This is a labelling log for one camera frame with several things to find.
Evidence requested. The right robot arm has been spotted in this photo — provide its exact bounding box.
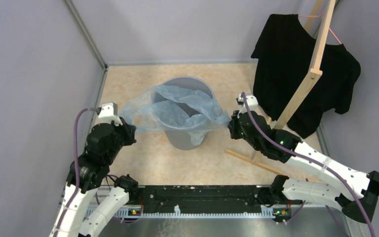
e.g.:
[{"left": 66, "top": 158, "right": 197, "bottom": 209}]
[{"left": 228, "top": 110, "right": 379, "bottom": 223}]

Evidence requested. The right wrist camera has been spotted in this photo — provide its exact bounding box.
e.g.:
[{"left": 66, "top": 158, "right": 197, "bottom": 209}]
[{"left": 236, "top": 93, "right": 258, "bottom": 114}]

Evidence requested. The pink clothes hanger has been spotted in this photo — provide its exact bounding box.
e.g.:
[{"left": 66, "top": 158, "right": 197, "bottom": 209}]
[{"left": 298, "top": 12, "right": 342, "bottom": 44}]

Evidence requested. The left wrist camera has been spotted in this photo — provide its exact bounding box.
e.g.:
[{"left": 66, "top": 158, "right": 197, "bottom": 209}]
[{"left": 97, "top": 102, "right": 123, "bottom": 126}]

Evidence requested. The grey plastic trash bin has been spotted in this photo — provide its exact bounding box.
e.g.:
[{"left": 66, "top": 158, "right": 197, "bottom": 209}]
[{"left": 162, "top": 76, "right": 215, "bottom": 151}]

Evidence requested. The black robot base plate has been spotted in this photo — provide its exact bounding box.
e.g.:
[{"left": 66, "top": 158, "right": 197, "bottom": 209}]
[{"left": 128, "top": 185, "right": 287, "bottom": 214}]

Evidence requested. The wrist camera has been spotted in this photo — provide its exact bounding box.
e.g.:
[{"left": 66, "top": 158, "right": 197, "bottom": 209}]
[
  {"left": 236, "top": 93, "right": 258, "bottom": 114},
  {"left": 97, "top": 102, "right": 123, "bottom": 126}
]

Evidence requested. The light blue plastic trash bag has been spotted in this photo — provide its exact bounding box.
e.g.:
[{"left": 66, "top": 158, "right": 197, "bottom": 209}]
[{"left": 119, "top": 85, "right": 231, "bottom": 145}]

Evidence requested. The wooden clothes stand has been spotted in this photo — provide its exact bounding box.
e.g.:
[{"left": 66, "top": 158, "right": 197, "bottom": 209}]
[{"left": 225, "top": 0, "right": 336, "bottom": 175}]

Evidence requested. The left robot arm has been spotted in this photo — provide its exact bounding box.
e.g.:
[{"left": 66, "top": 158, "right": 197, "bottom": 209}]
[{"left": 50, "top": 121, "right": 139, "bottom": 237}]

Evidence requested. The black t-shirt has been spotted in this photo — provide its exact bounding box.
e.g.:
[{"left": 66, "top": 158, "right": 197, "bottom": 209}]
[{"left": 251, "top": 14, "right": 361, "bottom": 138}]

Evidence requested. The grey slotted cable duct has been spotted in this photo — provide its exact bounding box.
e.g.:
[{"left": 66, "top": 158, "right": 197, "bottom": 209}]
[{"left": 114, "top": 206, "right": 275, "bottom": 219}]

